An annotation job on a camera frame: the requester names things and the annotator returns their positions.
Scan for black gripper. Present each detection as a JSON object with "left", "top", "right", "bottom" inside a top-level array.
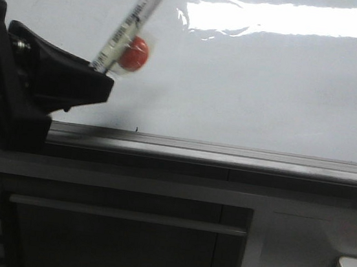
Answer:
[{"left": 0, "top": 0, "right": 114, "bottom": 151}]

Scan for red round magnet with tape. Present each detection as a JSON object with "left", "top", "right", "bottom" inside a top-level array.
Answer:
[{"left": 109, "top": 31, "right": 157, "bottom": 78}]

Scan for white whiteboard marker pen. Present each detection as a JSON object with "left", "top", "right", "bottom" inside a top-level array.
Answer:
[{"left": 89, "top": 0, "right": 162, "bottom": 74}]

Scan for white glossy whiteboard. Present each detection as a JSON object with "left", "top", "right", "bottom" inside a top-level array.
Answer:
[{"left": 0, "top": 0, "right": 357, "bottom": 164}]

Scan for dark cabinet with rail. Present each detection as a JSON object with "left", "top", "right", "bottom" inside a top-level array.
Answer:
[{"left": 0, "top": 173, "right": 253, "bottom": 267}]

